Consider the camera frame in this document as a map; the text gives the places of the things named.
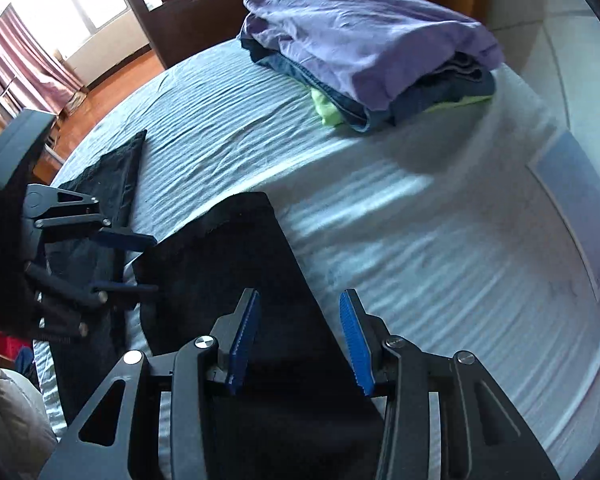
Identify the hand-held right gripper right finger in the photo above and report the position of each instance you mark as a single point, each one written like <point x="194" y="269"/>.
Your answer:
<point x="356" y="345"/>

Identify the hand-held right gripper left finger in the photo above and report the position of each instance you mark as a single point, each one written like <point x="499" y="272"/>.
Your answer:
<point x="244" y="340"/>

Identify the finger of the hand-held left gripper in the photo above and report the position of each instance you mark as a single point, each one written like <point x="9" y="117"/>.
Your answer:
<point x="124" y="240"/>
<point x="124" y="290"/>

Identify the black pants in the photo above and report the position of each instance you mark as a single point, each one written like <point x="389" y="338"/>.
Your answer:
<point x="260" y="260"/>

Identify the stack of folded clothes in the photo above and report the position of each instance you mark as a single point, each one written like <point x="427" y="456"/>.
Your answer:
<point x="360" y="35"/>

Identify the pink curtain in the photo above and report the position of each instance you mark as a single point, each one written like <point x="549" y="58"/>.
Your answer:
<point x="34" y="60"/>

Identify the light grey cloth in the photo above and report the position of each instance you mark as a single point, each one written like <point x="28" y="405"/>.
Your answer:
<point x="9" y="410"/>

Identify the window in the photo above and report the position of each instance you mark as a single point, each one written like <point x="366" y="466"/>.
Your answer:
<point x="89" y="5"/>

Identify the dark wooden cabinet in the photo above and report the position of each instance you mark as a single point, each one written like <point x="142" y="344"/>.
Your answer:
<point x="199" y="20"/>

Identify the folded lime green garment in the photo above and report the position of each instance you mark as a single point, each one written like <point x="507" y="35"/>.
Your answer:
<point x="327" y="110"/>

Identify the folded blue jeans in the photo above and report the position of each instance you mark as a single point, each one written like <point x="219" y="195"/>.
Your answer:
<point x="425" y="97"/>

